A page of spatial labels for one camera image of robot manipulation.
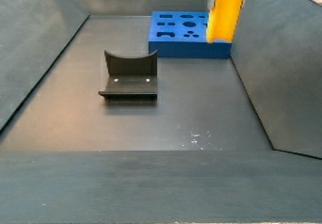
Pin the black curved holder stand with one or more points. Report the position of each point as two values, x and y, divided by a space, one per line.
132 76

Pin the yellow arch block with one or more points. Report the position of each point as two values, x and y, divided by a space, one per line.
222 20

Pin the blue foam shape board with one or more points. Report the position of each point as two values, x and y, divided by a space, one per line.
176 36

